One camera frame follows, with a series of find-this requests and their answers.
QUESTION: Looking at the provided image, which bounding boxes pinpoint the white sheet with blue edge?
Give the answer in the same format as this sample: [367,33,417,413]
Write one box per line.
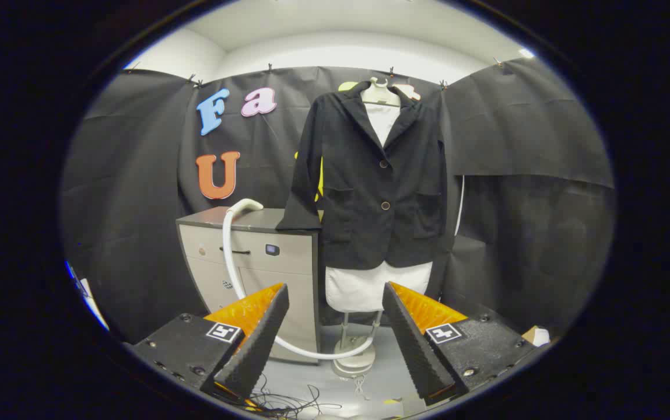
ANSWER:
[65,261,110,332]

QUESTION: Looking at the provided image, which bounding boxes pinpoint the grey cabinet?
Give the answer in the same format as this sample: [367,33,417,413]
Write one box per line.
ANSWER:
[176,206,322,365]

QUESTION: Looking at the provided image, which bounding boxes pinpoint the cardboard box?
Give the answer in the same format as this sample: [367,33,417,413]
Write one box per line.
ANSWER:
[521,325,551,348]

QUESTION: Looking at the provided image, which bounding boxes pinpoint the beige garment steamer base poles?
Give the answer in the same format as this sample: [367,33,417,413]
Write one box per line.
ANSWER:
[332,311,383,379]

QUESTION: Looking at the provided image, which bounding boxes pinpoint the black jacket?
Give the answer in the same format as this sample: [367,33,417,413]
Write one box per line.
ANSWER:
[276,80,449,270]

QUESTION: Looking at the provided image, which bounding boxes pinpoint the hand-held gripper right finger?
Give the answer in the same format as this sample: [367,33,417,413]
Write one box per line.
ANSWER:
[383,282,536,406]

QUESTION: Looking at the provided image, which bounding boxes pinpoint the black floor cables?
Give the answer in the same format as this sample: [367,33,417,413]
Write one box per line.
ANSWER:
[247,373,344,418]

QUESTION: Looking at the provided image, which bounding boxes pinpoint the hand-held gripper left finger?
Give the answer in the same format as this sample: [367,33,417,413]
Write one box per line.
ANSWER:
[127,283,290,403]

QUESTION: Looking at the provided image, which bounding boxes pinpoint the white hanger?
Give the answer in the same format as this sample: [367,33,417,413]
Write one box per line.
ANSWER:
[362,77,402,107]

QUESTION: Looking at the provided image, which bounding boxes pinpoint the thin white cable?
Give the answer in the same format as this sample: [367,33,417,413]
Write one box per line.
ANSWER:
[454,175,465,237]

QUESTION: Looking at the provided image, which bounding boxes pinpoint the white garment steamer nozzle hose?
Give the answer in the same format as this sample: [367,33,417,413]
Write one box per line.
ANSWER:
[222,198,377,361]

